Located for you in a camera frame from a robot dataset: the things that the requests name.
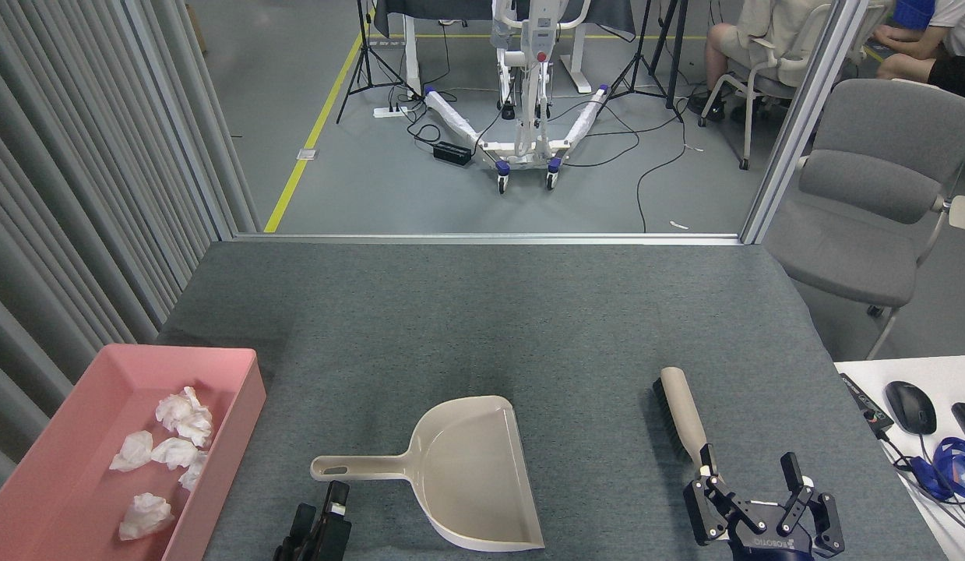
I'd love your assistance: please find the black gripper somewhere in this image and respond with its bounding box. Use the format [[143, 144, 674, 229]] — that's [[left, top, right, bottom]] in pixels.
[[683, 444, 845, 561]]

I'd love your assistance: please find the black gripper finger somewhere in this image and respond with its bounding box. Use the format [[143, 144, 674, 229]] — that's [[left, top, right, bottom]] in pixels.
[[274, 505, 318, 561], [315, 482, 352, 561]]

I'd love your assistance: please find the beige brush with black bristles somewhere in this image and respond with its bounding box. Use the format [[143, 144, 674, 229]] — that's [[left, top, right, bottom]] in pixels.
[[653, 366, 720, 478]]

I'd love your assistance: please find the beige plastic dustpan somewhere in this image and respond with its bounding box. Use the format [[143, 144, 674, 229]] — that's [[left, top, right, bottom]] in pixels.
[[311, 396, 545, 552]]

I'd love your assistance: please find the white paper ball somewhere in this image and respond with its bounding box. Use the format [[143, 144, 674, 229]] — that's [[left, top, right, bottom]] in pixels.
[[178, 452, 209, 492], [118, 492, 175, 542], [151, 438, 199, 470], [155, 386, 214, 446], [110, 431, 154, 472]]

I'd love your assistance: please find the pink plastic bin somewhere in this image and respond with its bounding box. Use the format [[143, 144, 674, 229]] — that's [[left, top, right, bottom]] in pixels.
[[0, 344, 267, 561]]

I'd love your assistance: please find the black computer mouse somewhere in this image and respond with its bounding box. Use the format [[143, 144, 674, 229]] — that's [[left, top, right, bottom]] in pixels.
[[886, 380, 938, 436]]

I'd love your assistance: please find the grey office chair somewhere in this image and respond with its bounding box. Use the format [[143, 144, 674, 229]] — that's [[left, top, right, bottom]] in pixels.
[[762, 78, 965, 361]]

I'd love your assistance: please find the white office chair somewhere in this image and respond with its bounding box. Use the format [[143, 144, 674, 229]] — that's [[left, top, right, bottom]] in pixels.
[[699, 4, 833, 171]]

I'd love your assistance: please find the grey curtain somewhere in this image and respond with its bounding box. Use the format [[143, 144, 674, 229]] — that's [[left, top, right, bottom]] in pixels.
[[0, 0, 261, 507]]

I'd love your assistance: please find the white stand on wheels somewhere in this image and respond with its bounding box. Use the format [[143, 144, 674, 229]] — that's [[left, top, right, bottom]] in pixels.
[[422, 0, 611, 194]]

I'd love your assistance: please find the seated person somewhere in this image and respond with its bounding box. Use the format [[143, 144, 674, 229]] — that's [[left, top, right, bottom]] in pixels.
[[689, 0, 837, 124]]

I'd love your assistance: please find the black tripod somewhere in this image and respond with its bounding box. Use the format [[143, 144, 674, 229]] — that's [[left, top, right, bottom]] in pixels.
[[336, 0, 421, 124], [607, 0, 685, 124]]

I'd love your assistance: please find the blue plastic crate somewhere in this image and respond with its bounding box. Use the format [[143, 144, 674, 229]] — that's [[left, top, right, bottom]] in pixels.
[[893, 0, 936, 30]]

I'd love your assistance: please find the person at desk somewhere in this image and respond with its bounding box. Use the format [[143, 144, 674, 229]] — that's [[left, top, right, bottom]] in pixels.
[[872, 0, 965, 102]]

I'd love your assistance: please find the black hub cable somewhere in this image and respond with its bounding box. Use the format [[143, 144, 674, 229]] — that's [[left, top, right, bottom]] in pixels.
[[879, 432, 965, 507]]

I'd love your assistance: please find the blue coiled cable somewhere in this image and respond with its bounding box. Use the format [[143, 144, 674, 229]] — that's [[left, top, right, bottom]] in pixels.
[[910, 436, 965, 501]]

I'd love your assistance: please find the silver aluminium rail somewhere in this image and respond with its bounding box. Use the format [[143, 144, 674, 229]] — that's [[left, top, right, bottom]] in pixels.
[[233, 232, 744, 246]]

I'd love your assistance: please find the black floor cable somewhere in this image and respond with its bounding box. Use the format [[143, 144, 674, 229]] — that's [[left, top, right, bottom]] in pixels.
[[636, 117, 689, 233]]

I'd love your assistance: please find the silver aluminium post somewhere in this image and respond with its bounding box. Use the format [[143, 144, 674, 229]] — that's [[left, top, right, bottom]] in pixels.
[[741, 0, 872, 244]]

